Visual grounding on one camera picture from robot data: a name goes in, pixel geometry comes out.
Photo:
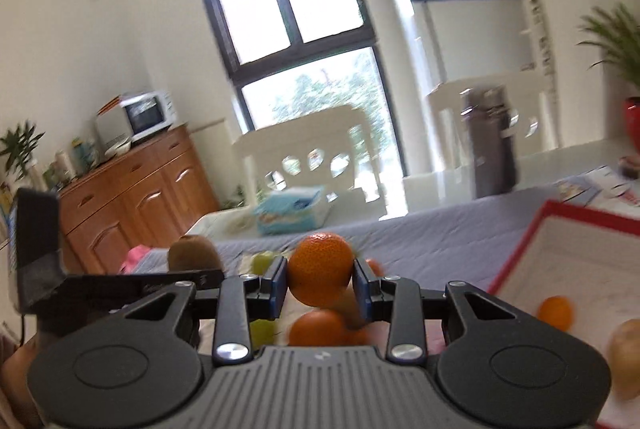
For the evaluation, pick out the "red plant pot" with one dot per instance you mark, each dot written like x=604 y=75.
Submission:
x=632 y=116

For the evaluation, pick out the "white microwave oven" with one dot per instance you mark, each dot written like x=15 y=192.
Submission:
x=147 y=113

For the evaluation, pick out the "small green houseplant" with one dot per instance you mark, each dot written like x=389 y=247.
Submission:
x=20 y=149

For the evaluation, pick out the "small green apple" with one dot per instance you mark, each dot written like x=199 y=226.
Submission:
x=262 y=262

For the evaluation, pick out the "white orange kitchen appliance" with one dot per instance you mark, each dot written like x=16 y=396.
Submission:
x=111 y=121

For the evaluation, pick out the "brown kiwi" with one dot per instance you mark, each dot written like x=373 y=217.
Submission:
x=192 y=253

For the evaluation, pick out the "person's left forearm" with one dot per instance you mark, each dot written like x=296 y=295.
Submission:
x=15 y=384

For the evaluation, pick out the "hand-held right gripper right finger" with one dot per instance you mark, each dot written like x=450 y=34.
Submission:
x=361 y=293

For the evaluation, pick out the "pink cloth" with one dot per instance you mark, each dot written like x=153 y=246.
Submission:
x=135 y=259

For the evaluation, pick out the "lilac quilted printed blanket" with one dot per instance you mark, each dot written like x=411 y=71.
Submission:
x=425 y=229

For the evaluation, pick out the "blue tissue box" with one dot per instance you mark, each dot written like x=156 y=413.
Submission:
x=292 y=209

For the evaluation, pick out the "red cardboard box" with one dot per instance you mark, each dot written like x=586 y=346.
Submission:
x=575 y=259

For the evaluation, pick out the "white shelf rack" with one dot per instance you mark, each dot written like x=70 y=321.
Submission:
x=537 y=29

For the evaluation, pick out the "white plastic chair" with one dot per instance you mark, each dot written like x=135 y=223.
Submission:
x=450 y=104
x=305 y=134

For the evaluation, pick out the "dark framed window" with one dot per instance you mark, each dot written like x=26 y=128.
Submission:
x=295 y=44

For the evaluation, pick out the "large orange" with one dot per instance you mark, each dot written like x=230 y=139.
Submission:
x=317 y=330
x=320 y=266

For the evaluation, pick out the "green bromeliad plant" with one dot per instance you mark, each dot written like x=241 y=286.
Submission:
x=615 y=39

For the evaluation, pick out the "grey thermos bottle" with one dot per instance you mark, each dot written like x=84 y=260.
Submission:
x=492 y=144

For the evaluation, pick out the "glass jar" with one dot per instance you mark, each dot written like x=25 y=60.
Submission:
x=82 y=154

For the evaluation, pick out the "wooden cabinet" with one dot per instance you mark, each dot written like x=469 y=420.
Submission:
x=135 y=194

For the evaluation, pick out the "small orange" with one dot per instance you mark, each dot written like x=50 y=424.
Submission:
x=358 y=337
x=555 y=312

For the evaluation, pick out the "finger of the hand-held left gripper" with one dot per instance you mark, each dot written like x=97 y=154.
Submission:
x=145 y=281

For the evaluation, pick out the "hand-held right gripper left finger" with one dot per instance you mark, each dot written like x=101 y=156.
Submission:
x=280 y=284

